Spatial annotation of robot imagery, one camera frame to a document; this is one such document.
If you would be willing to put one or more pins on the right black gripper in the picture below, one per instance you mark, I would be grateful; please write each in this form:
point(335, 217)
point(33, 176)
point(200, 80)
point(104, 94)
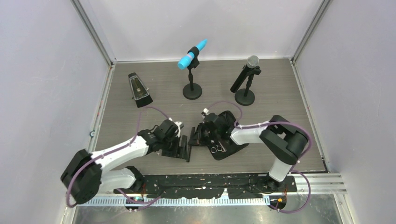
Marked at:
point(198, 139)

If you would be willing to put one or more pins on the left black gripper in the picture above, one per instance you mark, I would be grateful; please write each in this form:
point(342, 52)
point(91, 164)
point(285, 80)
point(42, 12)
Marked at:
point(178, 151)

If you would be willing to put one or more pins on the silver scissors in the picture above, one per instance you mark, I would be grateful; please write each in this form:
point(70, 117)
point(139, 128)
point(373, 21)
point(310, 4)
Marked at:
point(217, 148)

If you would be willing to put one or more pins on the black zip tool case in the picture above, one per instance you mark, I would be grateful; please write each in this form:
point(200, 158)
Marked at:
point(220, 127)

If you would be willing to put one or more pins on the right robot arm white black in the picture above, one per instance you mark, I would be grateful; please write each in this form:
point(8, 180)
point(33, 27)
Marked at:
point(285, 140)

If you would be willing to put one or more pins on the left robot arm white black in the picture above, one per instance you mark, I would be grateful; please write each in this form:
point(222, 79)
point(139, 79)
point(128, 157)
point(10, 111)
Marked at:
point(88, 174)

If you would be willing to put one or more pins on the left black microphone stand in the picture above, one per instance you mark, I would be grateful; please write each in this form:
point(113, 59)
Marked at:
point(192, 90)

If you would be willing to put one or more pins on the black microphone stand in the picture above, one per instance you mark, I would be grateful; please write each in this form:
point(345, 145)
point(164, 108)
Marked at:
point(192, 90)
point(246, 97)

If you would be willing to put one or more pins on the right black microphone stand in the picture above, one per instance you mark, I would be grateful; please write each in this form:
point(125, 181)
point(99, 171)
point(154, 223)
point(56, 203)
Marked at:
point(246, 97)

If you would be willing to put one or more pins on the black metronome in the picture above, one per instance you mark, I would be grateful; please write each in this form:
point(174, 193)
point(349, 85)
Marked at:
point(141, 96)

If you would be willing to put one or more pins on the blue microphone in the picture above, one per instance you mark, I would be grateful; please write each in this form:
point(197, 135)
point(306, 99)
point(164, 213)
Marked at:
point(191, 55)

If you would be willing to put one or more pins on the black silver microphone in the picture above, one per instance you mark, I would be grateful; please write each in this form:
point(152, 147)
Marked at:
point(251, 68)

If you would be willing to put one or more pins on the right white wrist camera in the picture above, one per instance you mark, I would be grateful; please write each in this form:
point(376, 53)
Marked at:
point(204, 112)

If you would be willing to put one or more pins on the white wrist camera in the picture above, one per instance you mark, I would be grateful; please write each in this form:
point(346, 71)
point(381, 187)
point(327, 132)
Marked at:
point(179, 125)
point(204, 112)

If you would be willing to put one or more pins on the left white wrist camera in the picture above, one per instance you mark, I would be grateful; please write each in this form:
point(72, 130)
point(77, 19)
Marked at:
point(179, 125)

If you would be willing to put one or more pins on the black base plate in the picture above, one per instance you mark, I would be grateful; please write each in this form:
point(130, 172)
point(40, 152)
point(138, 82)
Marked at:
point(209, 186)

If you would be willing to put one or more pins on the aluminium rail front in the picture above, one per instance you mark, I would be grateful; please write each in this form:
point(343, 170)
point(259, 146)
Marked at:
point(308, 185)

